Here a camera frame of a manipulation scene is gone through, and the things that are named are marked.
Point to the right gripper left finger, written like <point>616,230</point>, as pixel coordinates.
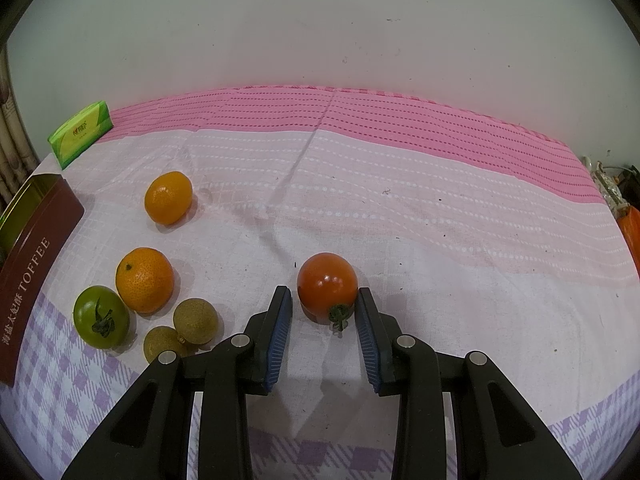
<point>146,435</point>

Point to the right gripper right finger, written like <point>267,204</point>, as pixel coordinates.
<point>498,434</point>

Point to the small red tomato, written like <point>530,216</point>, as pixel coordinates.
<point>327,287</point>

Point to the front longan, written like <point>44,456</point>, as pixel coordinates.
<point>161,339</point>

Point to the longan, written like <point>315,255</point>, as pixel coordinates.
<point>196,321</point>
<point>161,339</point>

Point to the back longan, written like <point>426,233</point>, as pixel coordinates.
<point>196,321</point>

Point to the green tomato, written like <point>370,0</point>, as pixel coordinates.
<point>100,317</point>

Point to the middle orange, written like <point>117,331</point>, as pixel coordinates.
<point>144,280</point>

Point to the far small orange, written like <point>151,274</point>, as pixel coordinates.
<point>168,198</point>

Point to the gold and red toffee tin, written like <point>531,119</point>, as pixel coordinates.
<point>34,228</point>

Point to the orange object at edge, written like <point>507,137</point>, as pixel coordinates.
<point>619,187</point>

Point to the beige patterned curtain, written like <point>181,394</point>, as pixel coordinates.
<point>18,158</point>

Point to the green tissue pack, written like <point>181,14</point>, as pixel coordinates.
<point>79,132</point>

